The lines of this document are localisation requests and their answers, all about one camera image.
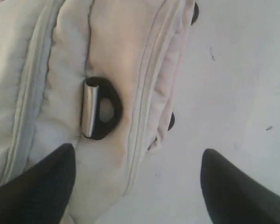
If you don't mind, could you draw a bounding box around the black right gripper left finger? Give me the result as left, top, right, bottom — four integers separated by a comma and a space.
0, 143, 76, 224

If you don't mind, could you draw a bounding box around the beige duffel bag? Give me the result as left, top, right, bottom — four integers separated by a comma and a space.
0, 0, 196, 224

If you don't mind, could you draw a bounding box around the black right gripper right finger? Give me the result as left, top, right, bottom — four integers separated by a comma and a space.
200, 149, 280, 224

